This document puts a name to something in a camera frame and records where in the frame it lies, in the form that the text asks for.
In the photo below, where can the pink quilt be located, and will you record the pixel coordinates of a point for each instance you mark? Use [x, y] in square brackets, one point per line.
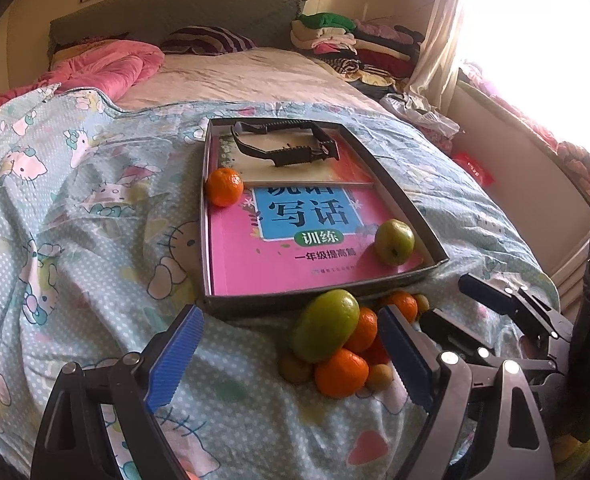
[112, 66]

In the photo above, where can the brown longan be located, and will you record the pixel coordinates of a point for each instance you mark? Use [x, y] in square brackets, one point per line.
[293, 370]
[379, 377]
[423, 304]

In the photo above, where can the beige bed sheet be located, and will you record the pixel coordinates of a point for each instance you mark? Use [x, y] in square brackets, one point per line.
[264, 75]

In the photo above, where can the light blue kitty blanket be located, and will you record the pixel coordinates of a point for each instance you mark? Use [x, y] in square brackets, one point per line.
[99, 250]

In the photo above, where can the black plastic gripper part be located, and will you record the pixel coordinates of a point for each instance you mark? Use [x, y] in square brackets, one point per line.
[298, 142]

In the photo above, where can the grey green headboard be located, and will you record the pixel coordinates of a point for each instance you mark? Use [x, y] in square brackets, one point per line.
[265, 22]

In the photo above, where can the pile of folded clothes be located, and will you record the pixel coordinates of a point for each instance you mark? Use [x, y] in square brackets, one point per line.
[374, 57]

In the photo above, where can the orange tangerine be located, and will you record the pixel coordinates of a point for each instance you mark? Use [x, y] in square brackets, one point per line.
[404, 302]
[365, 332]
[341, 375]

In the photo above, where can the pink Chinese workbook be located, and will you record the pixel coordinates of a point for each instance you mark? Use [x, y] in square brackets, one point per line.
[287, 239]

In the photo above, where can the cream curtain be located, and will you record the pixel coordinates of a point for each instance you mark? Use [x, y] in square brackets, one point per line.
[436, 73]

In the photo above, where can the grey cardboard tray box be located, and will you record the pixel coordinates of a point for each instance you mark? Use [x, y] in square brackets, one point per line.
[237, 306]

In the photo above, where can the striped purple pillow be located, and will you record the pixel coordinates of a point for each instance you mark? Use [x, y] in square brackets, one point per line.
[205, 40]

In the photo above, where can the red cherry tomato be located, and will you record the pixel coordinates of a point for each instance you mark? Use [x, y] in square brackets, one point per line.
[376, 353]

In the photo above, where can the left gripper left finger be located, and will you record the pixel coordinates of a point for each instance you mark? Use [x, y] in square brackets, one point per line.
[143, 382]

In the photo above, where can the oval green fruit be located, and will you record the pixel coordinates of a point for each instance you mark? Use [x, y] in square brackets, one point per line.
[325, 325]

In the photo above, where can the red plastic bag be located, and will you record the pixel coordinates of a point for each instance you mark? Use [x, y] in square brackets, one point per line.
[481, 176]

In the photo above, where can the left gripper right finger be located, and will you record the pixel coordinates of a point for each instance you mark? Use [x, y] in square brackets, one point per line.
[439, 382]

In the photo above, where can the round green apple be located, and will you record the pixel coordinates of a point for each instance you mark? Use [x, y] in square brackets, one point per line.
[394, 242]

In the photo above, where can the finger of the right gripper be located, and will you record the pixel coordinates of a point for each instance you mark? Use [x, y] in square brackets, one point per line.
[531, 315]

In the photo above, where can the small orange in tray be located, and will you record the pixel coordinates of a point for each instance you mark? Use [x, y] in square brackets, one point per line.
[223, 187]

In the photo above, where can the white plastic bag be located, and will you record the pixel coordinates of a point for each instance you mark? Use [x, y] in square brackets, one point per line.
[440, 130]

